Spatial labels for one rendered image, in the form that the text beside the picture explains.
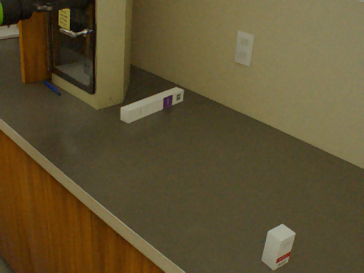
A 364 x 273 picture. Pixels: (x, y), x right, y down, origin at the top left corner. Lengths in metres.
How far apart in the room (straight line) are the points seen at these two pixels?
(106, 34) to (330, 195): 0.84
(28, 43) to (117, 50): 0.40
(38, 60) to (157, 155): 0.73
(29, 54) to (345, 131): 1.17
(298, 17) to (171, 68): 0.64
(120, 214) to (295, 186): 0.47
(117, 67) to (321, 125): 0.70
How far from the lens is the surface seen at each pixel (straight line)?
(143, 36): 1.94
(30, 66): 1.77
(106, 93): 1.52
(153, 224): 1.00
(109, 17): 1.45
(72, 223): 1.32
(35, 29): 1.74
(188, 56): 1.75
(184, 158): 1.25
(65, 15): 1.57
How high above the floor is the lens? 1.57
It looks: 27 degrees down
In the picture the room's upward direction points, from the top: 5 degrees clockwise
